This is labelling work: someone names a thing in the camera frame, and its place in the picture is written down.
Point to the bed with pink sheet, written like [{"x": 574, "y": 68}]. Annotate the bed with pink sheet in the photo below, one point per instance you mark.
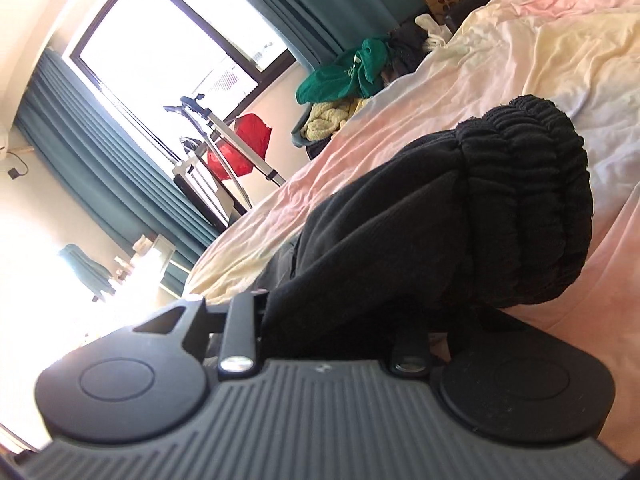
[{"x": 500, "y": 60}]

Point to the yellow knitted blanket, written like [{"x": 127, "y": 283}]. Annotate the yellow knitted blanket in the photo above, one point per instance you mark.
[{"x": 325, "y": 120}]

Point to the blue curtain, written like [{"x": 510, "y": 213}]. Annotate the blue curtain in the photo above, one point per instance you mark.
[
  {"x": 100, "y": 160},
  {"x": 310, "y": 5}
]

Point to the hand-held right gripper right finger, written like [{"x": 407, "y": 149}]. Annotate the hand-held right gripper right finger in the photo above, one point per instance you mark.
[{"x": 407, "y": 350}]

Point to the dark clothes pile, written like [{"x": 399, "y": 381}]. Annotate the dark clothes pile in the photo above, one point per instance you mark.
[{"x": 407, "y": 50}]

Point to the dark-framed window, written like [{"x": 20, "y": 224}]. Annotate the dark-framed window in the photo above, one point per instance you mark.
[{"x": 150, "y": 35}]

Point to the white cloth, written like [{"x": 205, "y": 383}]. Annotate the white cloth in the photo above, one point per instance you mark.
[{"x": 435, "y": 30}]

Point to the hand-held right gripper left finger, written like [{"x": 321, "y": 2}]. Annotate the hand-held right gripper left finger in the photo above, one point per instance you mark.
[{"x": 242, "y": 320}]

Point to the white dressing table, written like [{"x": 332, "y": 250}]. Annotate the white dressing table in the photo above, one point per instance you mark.
[{"x": 160, "y": 250}]

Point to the green garment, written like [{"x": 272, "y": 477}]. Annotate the green garment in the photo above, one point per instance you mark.
[{"x": 325, "y": 82}]

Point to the black pants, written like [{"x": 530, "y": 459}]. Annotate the black pants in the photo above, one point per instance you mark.
[{"x": 425, "y": 220}]

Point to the wavy-framed mirror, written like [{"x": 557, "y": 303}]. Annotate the wavy-framed mirror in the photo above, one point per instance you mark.
[{"x": 82, "y": 265}]

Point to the garment steamer stand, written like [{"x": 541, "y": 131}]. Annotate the garment steamer stand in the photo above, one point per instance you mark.
[{"x": 235, "y": 140}]

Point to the red cloth bag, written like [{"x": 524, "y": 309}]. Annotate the red cloth bag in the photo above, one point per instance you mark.
[{"x": 250, "y": 135}]

